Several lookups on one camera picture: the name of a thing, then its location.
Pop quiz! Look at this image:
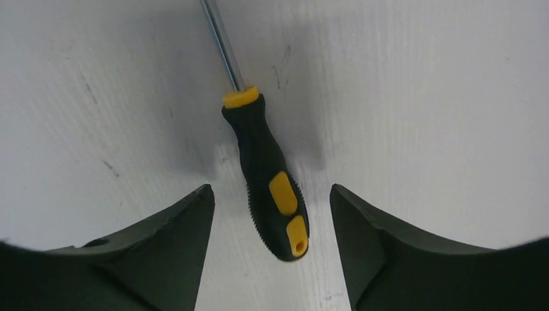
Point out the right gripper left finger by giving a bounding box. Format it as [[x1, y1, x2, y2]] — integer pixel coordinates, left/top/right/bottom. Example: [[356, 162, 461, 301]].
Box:
[[1, 184, 215, 310]]

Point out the black yellow screwdriver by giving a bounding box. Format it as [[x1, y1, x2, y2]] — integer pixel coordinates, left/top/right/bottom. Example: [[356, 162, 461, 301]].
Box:
[[201, 1, 309, 262]]

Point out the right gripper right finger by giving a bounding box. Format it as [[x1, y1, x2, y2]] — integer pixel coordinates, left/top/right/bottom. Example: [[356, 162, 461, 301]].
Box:
[[330, 184, 548, 310]]

